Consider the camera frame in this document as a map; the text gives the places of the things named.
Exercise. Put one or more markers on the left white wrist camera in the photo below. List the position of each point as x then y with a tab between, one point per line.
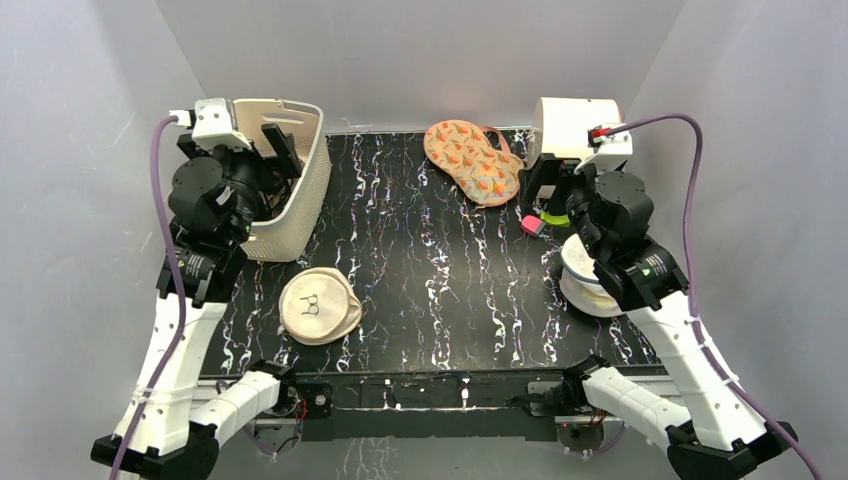
212	123

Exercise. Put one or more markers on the white blue-trimmed mesh laundry bag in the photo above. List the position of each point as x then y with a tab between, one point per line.
580	286

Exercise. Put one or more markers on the pink block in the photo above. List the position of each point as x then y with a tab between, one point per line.
532	225

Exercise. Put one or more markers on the cream round mesh laundry bag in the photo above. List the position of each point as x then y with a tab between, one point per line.
318	306

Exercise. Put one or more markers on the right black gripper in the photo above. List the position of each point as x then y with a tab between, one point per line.
553	178

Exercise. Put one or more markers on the green clip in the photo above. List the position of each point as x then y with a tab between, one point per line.
555	220

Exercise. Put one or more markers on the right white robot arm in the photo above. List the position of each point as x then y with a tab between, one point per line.
713	433

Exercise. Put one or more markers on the floral orange mesh laundry bag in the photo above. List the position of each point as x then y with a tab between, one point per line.
477	158

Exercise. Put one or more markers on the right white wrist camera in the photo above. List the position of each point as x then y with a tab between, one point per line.
607	151

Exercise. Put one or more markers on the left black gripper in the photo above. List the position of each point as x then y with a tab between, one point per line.
286	160

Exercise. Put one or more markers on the cream perforated laundry basket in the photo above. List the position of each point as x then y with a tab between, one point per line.
284	237

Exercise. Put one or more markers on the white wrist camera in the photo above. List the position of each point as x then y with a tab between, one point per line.
607	151
212	123

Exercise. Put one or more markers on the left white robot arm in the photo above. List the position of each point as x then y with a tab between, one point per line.
216	196

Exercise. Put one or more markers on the cream cylindrical drum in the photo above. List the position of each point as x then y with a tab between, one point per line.
560	126

